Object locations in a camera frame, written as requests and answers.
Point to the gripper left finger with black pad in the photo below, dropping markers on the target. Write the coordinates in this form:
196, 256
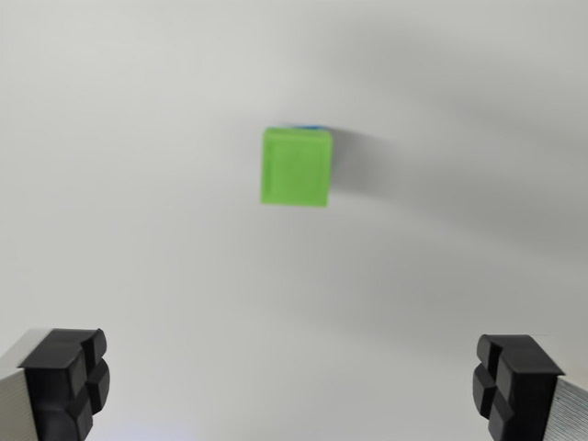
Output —
50, 386

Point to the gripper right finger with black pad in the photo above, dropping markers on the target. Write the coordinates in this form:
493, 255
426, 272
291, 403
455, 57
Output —
523, 386

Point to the green rubber toy cube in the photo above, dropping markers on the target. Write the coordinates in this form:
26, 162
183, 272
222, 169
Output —
296, 170

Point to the blue rubber toy cube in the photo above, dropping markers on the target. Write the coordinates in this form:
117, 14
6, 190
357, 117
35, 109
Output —
308, 126

